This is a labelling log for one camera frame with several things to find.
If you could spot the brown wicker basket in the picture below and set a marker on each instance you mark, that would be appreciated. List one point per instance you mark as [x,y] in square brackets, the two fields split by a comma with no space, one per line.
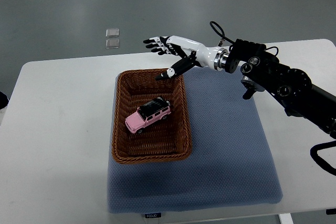
[165,140]

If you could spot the person in grey top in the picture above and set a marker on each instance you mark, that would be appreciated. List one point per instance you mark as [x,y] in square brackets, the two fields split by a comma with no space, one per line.
[3,100]

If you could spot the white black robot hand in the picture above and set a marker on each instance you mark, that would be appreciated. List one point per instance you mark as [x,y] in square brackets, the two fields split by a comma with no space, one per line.
[192,54]

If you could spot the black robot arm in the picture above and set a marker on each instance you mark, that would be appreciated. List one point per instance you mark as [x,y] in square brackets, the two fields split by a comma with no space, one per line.
[291,88]

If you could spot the pink toy car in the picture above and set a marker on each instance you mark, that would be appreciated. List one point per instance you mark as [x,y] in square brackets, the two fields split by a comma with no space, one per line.
[147,114]

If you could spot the blue grey mat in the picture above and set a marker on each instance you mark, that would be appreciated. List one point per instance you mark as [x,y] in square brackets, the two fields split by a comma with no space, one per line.
[230,165]

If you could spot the upper metal floor plate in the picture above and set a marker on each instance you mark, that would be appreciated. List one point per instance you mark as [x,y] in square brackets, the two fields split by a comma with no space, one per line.
[112,32]

